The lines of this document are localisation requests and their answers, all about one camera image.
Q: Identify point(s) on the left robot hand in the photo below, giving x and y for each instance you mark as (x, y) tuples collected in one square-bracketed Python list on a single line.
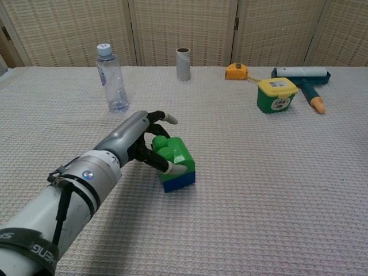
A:
[(126, 138)]

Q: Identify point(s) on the green toy block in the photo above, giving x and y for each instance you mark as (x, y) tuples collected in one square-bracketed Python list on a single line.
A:
[(179, 156)]

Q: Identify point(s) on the blue toy block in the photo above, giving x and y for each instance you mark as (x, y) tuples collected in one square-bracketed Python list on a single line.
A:
[(179, 184)]

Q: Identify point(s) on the clear plastic water bottle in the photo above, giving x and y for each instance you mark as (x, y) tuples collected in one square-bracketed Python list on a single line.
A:
[(115, 86)]

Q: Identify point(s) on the grey cardboard tube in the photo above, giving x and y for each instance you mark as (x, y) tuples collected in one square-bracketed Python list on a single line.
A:
[(183, 67)]

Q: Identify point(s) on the beige woven screen panel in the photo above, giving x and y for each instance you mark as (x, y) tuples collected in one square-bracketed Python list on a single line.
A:
[(66, 28), (184, 23), (345, 37), (276, 31)]

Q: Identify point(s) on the yellow tape measure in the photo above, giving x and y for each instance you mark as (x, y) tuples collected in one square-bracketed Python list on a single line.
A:
[(235, 73)]

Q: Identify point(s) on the white woven tablecloth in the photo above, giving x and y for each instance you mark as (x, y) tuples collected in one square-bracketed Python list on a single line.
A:
[(258, 187)]

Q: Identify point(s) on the green container with yellow lid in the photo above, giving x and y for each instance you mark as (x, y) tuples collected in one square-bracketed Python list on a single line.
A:
[(274, 100)]

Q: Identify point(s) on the brass screen hinge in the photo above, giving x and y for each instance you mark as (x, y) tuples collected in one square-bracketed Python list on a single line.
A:
[(236, 23), (5, 33)]

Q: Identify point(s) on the teal lint roller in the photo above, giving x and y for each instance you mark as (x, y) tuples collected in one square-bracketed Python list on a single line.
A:
[(302, 73)]

